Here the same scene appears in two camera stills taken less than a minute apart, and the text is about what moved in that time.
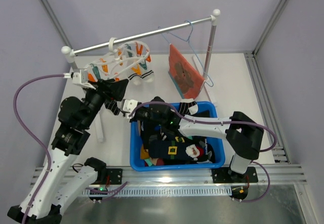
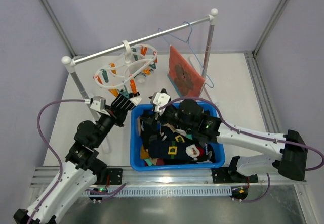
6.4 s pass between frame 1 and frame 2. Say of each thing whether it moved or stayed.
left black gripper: moved
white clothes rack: moved
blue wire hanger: stayed
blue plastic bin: stayed
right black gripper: moved
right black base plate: stayed
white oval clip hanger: moved
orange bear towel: stayed
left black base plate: stayed
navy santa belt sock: stayed
